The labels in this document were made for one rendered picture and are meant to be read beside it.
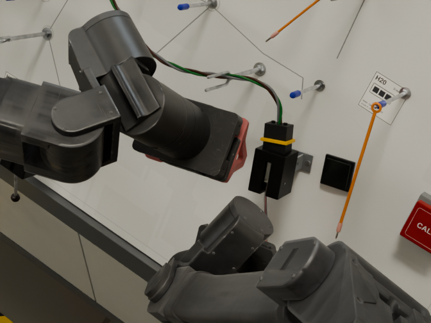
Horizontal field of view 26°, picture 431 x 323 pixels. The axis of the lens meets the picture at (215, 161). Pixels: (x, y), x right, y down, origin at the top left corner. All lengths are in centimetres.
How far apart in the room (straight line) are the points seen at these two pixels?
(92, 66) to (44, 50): 56
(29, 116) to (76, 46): 9
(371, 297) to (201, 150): 38
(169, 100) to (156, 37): 47
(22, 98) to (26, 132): 3
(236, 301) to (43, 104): 24
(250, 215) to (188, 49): 34
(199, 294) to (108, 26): 26
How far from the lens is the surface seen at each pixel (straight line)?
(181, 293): 92
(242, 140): 93
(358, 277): 58
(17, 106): 82
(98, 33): 87
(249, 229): 98
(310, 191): 123
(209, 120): 92
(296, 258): 62
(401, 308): 60
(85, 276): 179
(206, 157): 91
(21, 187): 152
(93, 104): 81
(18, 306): 235
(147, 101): 83
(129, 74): 84
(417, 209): 114
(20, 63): 145
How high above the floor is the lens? 209
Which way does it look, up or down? 57 degrees down
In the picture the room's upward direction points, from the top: straight up
